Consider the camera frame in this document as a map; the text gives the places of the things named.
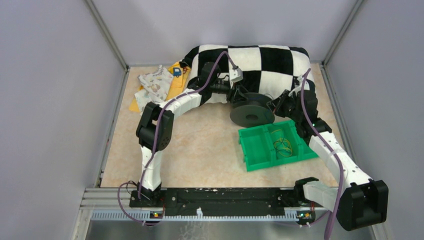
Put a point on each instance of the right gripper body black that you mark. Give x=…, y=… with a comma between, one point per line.
x=287, y=109

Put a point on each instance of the white patterned cloth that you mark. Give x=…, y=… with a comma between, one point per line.
x=155, y=87

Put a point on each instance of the grey slotted cable duct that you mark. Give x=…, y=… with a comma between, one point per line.
x=157, y=216

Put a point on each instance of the green three-compartment bin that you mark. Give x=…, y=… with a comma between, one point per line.
x=272, y=145

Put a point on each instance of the black white checkered blanket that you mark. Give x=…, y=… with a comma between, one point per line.
x=267, y=69

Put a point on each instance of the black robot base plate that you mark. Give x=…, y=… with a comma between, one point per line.
x=221, y=202

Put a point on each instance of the dark grey filament spool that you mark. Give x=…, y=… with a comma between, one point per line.
x=253, y=112

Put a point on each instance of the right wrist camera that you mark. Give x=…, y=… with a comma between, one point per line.
x=307, y=85

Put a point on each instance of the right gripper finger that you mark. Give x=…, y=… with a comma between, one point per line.
x=274, y=106
x=284, y=98

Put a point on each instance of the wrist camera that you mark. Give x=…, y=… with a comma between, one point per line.
x=235, y=75
x=307, y=85

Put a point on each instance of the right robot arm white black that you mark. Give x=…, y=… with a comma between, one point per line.
x=359, y=200

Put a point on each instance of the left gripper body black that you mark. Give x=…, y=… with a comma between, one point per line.
x=230, y=94

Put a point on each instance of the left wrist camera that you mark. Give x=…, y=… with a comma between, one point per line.
x=235, y=75

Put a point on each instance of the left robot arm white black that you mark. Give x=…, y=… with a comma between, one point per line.
x=154, y=131

